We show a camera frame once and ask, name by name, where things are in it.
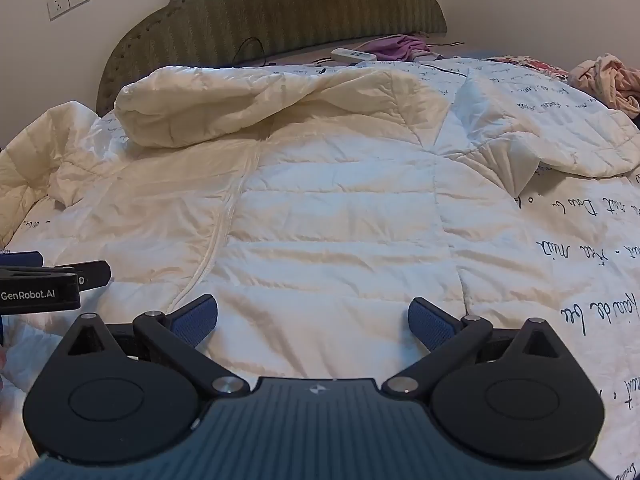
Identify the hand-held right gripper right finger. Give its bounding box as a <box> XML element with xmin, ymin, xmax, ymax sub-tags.
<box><xmin>381</xmin><ymin>297</ymin><xmax>563</xmax><ymax>402</ymax></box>

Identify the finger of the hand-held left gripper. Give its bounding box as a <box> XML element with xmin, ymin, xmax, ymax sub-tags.
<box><xmin>55</xmin><ymin>260</ymin><xmax>112</xmax><ymax>292</ymax></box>
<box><xmin>0</xmin><ymin>251</ymin><xmax>44</xmax><ymax>270</ymax></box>

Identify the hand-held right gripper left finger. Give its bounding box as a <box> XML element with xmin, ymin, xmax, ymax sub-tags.
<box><xmin>60</xmin><ymin>295</ymin><xmax>251</xmax><ymax>402</ymax></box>

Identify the white puffer jacket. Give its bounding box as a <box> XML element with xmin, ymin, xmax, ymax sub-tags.
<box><xmin>0</xmin><ymin>64</ymin><xmax>640</xmax><ymax>466</ymax></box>

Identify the white script-printed quilt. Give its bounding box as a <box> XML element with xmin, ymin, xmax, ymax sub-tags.
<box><xmin>0</xmin><ymin>55</ymin><xmax>640</xmax><ymax>480</ymax></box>

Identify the floral printed cloth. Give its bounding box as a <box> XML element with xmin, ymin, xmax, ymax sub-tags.
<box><xmin>487</xmin><ymin>56</ymin><xmax>569</xmax><ymax>79</ymax></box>

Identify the white power strip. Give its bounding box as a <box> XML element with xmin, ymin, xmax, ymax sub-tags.
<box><xmin>330</xmin><ymin>47</ymin><xmax>379</xmax><ymax>66</ymax></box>

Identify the purple cloth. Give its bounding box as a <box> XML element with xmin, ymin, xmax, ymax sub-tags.
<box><xmin>367</xmin><ymin>34</ymin><xmax>434</xmax><ymax>63</ymax></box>

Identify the grey bed sheet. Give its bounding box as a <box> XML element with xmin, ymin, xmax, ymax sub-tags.
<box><xmin>260</xmin><ymin>35</ymin><xmax>451</xmax><ymax>67</ymax></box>

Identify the pink crumpled cloth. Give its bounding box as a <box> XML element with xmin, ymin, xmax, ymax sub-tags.
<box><xmin>567</xmin><ymin>52</ymin><xmax>640</xmax><ymax>117</ymax></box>

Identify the green upholstered headboard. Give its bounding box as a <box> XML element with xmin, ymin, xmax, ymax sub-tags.
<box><xmin>96</xmin><ymin>0</ymin><xmax>447</xmax><ymax>116</ymax></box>

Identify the long black cable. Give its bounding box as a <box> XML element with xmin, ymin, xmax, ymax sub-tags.
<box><xmin>427</xmin><ymin>61</ymin><xmax>467</xmax><ymax>80</ymax></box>

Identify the looped black cable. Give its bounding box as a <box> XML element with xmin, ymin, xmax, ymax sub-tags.
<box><xmin>234</xmin><ymin>37</ymin><xmax>267</xmax><ymax>67</ymax></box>

